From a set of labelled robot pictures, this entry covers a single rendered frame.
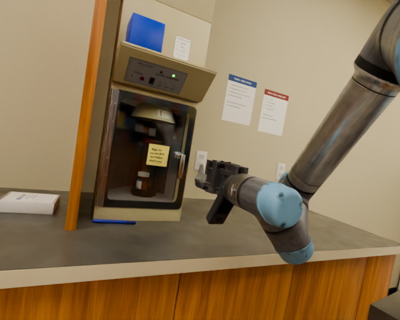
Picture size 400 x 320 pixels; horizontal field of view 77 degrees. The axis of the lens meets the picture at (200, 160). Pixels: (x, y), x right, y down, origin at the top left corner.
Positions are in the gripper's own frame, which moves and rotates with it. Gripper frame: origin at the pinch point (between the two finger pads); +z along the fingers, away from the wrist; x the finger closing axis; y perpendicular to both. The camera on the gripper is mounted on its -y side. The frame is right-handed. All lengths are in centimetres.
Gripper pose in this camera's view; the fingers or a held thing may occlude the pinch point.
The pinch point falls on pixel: (200, 180)
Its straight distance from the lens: 75.5
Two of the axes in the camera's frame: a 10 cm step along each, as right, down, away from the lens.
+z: -4.3, -1.2, 8.9
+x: -8.9, -1.2, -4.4
